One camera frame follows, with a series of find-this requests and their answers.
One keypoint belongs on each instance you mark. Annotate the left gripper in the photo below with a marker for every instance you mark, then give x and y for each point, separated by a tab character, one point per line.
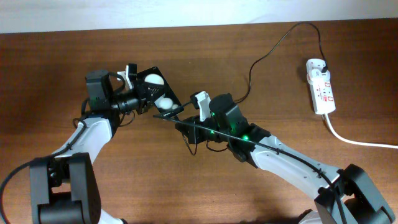
145	97

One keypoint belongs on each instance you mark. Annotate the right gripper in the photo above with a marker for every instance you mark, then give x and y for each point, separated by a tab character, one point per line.
194	132

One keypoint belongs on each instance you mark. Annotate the black smartphone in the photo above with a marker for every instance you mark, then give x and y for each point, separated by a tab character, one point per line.
160	92

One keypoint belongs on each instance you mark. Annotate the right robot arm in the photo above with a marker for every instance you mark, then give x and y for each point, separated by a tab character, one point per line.
340	195

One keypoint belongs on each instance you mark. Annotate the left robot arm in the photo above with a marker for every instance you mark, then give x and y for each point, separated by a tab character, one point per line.
63	186

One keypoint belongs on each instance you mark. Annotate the white power strip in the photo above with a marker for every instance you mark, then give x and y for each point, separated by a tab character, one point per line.
322	95

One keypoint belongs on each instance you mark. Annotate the white USB wall adapter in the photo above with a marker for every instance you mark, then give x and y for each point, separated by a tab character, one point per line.
317	71

